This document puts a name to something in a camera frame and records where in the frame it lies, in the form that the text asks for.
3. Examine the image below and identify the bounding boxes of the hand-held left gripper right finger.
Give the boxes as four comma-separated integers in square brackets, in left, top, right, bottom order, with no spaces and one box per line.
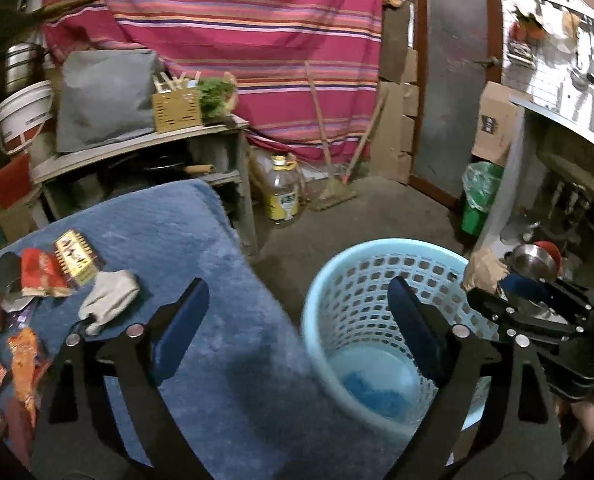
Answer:
[384,275,568,480]

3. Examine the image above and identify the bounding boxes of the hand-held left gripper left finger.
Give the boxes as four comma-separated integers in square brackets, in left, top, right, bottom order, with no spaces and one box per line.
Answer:
[30,276,213,480]

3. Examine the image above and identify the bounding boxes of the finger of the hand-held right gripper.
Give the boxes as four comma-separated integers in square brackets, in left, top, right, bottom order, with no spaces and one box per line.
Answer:
[498,271,594,319]
[467,286,586,349]

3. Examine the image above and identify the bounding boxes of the blue wrapper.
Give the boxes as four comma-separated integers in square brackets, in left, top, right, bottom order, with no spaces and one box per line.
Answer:
[344,370,409,415]

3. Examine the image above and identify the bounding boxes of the light blue plastic basket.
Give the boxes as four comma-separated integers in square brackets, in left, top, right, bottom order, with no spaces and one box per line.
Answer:
[301,239,500,436]

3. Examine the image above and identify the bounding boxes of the orange snack packet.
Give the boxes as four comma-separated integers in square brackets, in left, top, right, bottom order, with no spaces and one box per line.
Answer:
[7,327,53,411]

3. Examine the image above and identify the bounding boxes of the person's right forearm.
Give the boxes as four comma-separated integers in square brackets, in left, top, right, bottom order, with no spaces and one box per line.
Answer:
[571,395,594,463]

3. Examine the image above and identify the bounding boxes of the steel bowl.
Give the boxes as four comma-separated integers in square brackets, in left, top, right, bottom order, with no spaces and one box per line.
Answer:
[507,242,560,282]

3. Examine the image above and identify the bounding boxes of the brown paper bag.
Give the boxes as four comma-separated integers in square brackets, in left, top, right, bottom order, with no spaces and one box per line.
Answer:
[463,250,510,293]

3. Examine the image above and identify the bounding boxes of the blue fluffy mat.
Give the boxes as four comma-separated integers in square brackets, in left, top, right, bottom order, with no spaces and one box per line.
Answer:
[0,179,413,480]

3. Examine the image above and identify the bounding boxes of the white crumpled cloth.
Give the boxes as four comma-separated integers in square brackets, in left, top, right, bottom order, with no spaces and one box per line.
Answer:
[78,270,141,336]

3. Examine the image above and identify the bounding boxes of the grey concrete counter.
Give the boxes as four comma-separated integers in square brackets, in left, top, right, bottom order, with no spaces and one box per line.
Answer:
[469,95,594,311]

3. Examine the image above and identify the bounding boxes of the yellow snack packet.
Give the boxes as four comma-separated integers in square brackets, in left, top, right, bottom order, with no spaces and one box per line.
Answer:
[54,230,100,286]

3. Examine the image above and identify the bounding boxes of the red snack packet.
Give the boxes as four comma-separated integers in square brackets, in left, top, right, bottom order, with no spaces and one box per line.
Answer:
[21,248,73,297]

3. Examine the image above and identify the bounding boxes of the straw broom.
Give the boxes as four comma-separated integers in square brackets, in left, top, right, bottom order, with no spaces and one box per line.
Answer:
[304,60,360,211]

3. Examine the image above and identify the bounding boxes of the cardboard box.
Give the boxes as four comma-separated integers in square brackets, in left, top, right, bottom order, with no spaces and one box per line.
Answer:
[472,81,525,167]

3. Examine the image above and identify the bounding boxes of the cooking oil bottle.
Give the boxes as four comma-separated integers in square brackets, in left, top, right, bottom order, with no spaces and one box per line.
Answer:
[263,155,302,222]

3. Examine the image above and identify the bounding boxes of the silver foil wrapper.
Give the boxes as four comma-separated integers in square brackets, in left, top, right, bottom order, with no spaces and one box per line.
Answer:
[1,292,35,313]

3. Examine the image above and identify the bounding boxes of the black pan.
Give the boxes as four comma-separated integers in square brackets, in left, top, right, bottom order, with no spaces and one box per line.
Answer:
[104,152,188,181]

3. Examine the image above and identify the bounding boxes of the dark oval item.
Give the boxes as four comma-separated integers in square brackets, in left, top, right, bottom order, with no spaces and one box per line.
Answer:
[0,252,23,293]

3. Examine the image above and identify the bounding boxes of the grey wooden shelf table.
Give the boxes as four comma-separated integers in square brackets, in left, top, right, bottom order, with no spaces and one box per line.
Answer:
[30,115,258,256]

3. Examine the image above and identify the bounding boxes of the grey metal door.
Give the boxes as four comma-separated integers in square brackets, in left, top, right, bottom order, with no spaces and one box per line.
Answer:
[412,0,502,206]

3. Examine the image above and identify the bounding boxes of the red plastic crate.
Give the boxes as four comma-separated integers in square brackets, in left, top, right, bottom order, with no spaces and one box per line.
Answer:
[0,152,32,209]

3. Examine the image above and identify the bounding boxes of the green leafy vegetables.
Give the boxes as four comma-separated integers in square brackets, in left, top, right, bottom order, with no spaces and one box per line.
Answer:
[197,77,238,123]

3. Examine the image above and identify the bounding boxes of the grey cushion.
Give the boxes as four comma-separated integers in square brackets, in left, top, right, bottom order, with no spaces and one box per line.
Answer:
[56,50,164,153]

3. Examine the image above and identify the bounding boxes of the bundle of chopsticks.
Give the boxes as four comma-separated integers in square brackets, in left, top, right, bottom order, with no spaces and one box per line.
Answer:
[152,72,200,97]

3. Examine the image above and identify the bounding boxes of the white plastic bucket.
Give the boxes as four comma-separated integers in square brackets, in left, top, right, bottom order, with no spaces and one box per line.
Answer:
[0,81,55,155]

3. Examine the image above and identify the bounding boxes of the pink striped cloth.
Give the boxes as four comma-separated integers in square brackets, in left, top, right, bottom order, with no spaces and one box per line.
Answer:
[42,0,384,163]

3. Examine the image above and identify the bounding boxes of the steel pot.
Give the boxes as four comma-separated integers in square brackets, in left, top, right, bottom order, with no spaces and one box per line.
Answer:
[0,44,45,96]

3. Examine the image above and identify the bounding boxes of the cardboard sheets on wall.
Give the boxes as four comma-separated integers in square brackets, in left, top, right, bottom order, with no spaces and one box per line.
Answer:
[377,0,420,183]

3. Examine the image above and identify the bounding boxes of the white wire grid rack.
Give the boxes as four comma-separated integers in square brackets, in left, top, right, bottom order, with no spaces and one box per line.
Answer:
[502,0,594,141]

